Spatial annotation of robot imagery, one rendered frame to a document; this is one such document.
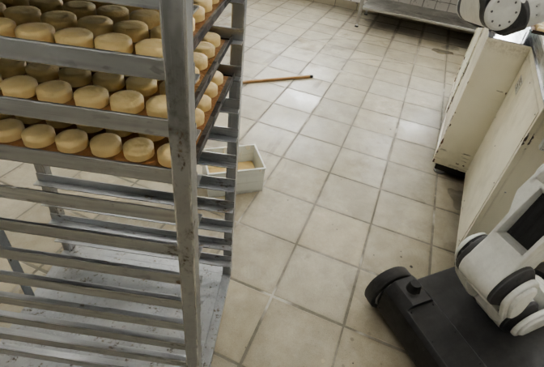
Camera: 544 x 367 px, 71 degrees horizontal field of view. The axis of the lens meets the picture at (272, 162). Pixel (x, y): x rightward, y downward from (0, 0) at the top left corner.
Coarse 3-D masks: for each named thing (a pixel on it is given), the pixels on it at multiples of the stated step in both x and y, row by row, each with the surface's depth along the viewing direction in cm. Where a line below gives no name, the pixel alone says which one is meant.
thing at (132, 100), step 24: (216, 48) 83; (0, 72) 63; (24, 72) 65; (48, 72) 63; (72, 72) 63; (96, 72) 64; (24, 96) 58; (48, 96) 57; (72, 96) 60; (96, 96) 58; (120, 96) 58; (144, 96) 63
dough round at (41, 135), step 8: (32, 128) 65; (40, 128) 65; (48, 128) 65; (24, 136) 63; (32, 136) 63; (40, 136) 63; (48, 136) 64; (24, 144) 64; (32, 144) 63; (40, 144) 63; (48, 144) 64
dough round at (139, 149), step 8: (128, 144) 64; (136, 144) 64; (144, 144) 64; (152, 144) 65; (128, 152) 62; (136, 152) 62; (144, 152) 63; (152, 152) 64; (136, 160) 63; (144, 160) 64
